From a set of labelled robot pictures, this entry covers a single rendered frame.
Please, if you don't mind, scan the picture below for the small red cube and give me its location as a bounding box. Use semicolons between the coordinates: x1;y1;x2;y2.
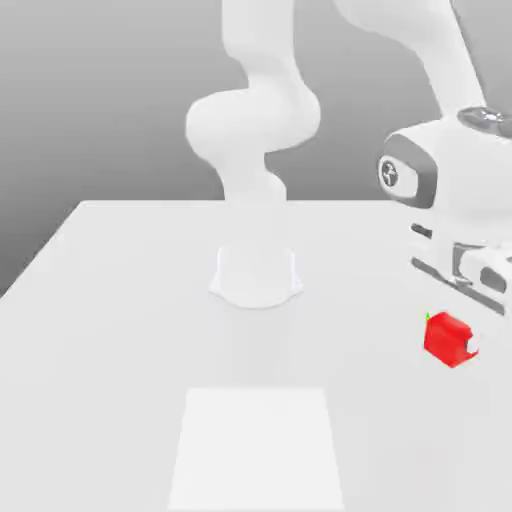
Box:
422;311;480;370

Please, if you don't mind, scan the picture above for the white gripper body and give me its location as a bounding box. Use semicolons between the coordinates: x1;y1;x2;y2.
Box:
409;254;512;326

